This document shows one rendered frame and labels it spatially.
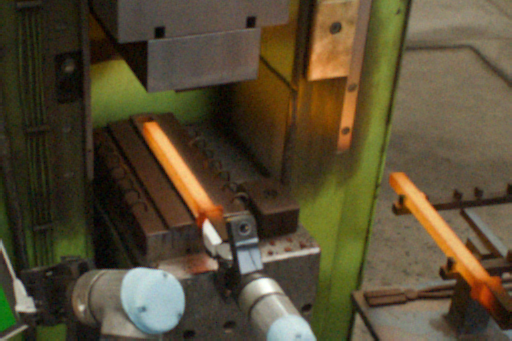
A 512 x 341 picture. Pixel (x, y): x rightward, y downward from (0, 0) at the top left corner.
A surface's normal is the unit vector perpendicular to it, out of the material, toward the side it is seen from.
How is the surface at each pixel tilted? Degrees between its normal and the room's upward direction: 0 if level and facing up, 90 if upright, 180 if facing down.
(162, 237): 90
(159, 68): 90
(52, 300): 59
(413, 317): 0
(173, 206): 0
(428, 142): 0
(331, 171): 90
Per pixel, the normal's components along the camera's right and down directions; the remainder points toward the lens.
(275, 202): 0.03, -0.83
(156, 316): 0.62, -0.07
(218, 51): 0.34, 0.54
